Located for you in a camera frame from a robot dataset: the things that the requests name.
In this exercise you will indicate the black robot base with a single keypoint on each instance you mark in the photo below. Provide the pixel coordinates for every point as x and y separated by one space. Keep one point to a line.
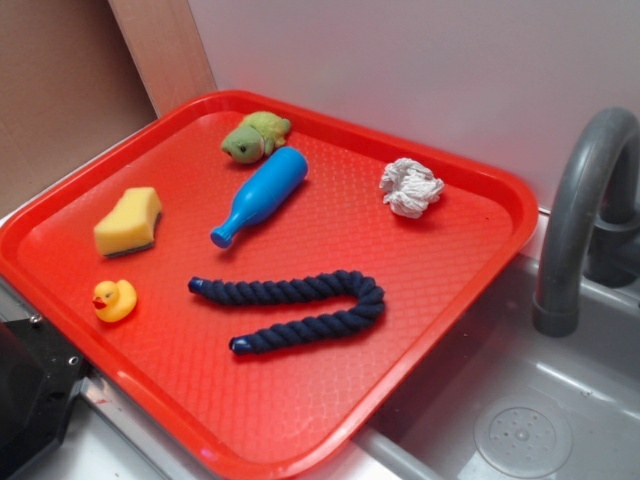
41 375

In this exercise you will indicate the yellow sponge with green pad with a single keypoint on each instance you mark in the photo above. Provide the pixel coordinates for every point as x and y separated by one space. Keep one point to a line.
130 226

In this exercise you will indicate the blue plastic bottle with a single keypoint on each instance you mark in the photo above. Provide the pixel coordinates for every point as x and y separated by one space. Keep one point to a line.
262 194

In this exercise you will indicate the red plastic tray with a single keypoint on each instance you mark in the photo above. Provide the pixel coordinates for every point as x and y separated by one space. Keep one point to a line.
275 415

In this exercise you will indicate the crumpled white cloth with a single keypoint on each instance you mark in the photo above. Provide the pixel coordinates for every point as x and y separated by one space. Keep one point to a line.
409 188

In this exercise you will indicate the green plush turtle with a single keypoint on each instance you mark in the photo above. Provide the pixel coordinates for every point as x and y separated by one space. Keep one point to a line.
257 136

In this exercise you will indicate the yellow rubber duck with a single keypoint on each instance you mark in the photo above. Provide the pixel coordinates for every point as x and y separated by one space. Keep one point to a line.
114 300

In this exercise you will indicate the grey plastic sink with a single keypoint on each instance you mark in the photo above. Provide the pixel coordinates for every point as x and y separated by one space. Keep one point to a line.
495 399

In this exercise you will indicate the wooden board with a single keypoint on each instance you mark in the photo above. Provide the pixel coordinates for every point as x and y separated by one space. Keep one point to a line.
167 50

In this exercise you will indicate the grey toy faucet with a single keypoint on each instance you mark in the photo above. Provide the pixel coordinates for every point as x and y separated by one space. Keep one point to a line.
593 228

